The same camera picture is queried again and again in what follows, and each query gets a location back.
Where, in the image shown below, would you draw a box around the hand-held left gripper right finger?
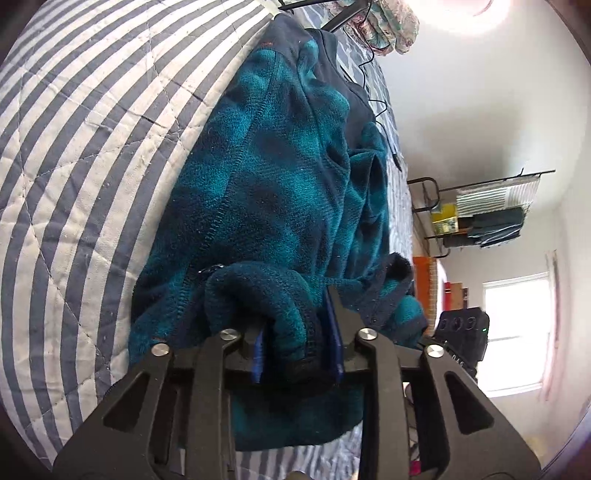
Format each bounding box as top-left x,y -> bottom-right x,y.
322,285 -> 540,480

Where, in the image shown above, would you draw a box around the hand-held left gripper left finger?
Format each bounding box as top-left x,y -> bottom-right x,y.
52,322 -> 265,480

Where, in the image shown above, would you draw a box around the teal plaid fleece jacket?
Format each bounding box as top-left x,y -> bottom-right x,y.
129,16 -> 428,450

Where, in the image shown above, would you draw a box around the dark folded clothes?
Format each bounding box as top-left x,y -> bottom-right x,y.
466,208 -> 527,247

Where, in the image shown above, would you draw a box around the bright window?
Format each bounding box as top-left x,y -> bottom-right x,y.
482,272 -> 552,393

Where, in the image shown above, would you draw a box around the orange box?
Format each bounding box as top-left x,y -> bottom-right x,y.
413,256 -> 439,324

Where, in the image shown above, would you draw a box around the pink curtain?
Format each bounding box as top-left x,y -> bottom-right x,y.
546,249 -> 561,398

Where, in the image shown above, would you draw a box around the yellow box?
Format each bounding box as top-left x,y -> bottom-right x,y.
431,203 -> 460,234

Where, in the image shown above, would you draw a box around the white ribbed folded cloth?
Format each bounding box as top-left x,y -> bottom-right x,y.
455,180 -> 541,217

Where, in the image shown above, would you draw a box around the blue white striped quilt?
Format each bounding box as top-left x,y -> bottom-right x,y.
0,0 -> 416,480

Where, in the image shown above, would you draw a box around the floral pillow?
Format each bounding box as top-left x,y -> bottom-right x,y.
342,0 -> 421,55

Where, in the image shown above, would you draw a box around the black wire rack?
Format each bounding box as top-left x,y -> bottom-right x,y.
406,168 -> 555,259

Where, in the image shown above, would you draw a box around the black cable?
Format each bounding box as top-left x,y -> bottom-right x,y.
339,0 -> 409,171

